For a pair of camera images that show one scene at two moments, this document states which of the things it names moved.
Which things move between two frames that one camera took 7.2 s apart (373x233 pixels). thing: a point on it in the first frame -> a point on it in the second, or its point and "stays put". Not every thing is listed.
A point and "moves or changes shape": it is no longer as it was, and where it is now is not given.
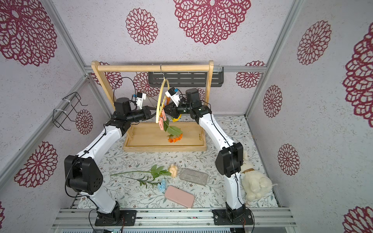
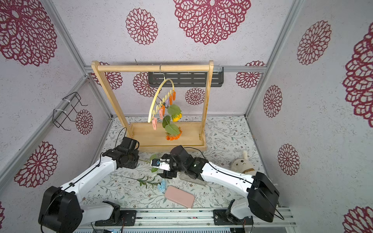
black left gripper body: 134,116 -> 133,160
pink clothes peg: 161,123 -> 154,123
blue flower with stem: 161,184 stays put
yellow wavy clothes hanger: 163,94 moves or changes shape
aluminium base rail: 85,218 stays put
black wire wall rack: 59,116 stays put
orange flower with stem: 176,133 stays put
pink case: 179,196 stays put
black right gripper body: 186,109 -> 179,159
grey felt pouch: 194,176 stays put
